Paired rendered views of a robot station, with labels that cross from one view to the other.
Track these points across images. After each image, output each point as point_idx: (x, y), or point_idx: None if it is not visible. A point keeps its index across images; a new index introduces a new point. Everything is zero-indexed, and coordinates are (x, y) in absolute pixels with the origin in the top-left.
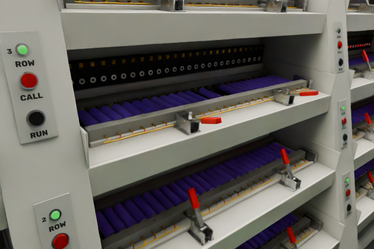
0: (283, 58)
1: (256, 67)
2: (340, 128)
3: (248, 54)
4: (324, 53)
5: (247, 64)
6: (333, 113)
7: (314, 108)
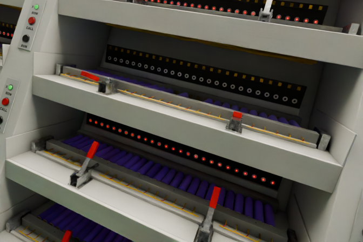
0: (324, 107)
1: (284, 109)
2: (354, 239)
3: (275, 90)
4: (356, 99)
5: (271, 100)
6: (336, 198)
7: (286, 163)
